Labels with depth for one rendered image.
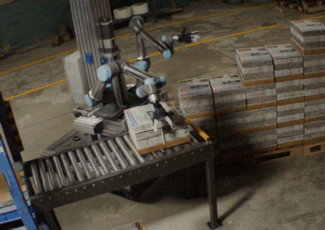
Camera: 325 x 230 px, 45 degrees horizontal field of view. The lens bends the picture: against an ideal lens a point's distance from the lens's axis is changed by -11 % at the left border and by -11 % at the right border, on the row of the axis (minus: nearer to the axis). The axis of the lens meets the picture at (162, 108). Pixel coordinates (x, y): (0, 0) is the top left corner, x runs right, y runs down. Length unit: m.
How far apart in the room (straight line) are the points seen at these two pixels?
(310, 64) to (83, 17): 2.05
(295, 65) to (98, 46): 1.74
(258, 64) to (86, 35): 1.51
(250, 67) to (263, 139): 0.73
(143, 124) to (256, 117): 1.32
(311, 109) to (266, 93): 0.52
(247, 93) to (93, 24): 1.46
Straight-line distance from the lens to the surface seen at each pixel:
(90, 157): 3.11
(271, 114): 3.90
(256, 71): 3.71
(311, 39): 3.77
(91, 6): 3.63
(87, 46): 3.79
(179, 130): 2.99
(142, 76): 3.09
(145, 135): 2.93
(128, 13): 9.59
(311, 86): 3.92
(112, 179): 2.85
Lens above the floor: 2.33
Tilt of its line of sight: 25 degrees down
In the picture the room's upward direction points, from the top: 9 degrees counter-clockwise
